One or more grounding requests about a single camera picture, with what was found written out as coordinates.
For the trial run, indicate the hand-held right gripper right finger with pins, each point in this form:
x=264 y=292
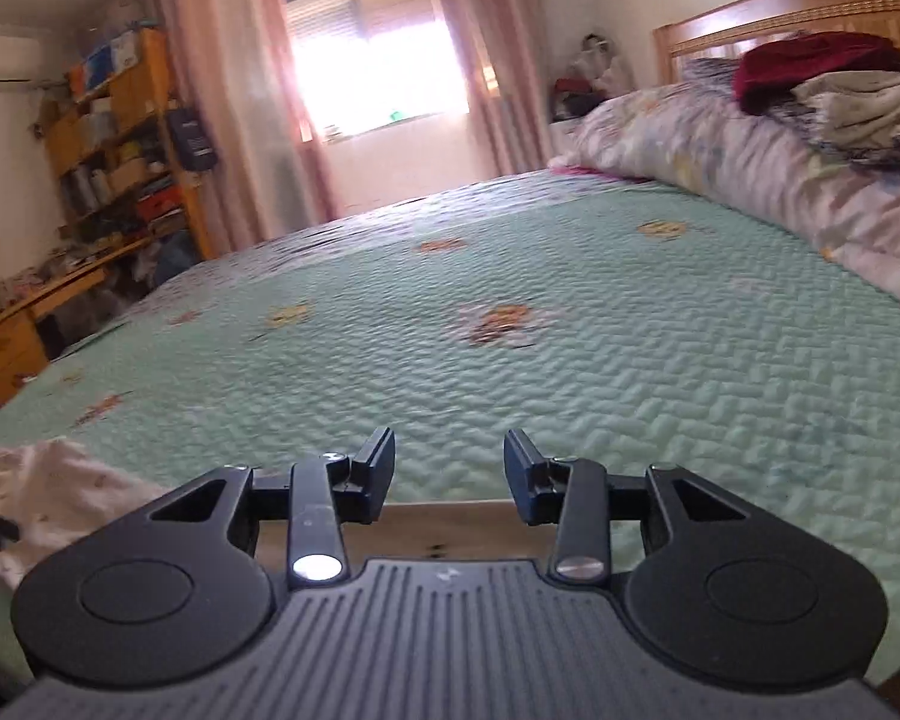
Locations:
x=521 y=476

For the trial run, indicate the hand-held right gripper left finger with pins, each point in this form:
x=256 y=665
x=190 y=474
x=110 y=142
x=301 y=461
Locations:
x=379 y=469

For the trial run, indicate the grey folded clothes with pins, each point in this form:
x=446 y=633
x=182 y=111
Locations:
x=862 y=109

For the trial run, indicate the green quilted bee bedspread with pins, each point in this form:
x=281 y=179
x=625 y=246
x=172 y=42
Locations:
x=532 y=300

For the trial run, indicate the wooden desk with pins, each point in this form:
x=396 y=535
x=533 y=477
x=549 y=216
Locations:
x=7 y=345

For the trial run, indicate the floral pillow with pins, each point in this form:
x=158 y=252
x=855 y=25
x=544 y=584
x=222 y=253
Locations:
x=720 y=157

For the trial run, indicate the black hanging bag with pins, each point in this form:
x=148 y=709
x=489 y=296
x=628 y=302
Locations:
x=191 y=141

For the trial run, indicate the wooden bookshelf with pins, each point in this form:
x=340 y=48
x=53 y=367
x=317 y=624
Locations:
x=120 y=150

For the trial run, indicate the pink curtain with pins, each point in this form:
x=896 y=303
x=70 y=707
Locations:
x=487 y=52
x=232 y=90

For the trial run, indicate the window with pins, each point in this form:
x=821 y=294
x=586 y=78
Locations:
x=375 y=52

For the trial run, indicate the clutter pile by curtain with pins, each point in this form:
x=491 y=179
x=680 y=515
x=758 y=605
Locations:
x=604 y=67

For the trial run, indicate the white air conditioner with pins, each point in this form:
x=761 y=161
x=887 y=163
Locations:
x=4 y=56

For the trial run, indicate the wooden headboard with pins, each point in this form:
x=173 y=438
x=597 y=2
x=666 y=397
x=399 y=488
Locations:
x=720 y=30

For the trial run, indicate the dark red cloth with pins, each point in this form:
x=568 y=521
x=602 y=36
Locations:
x=810 y=67

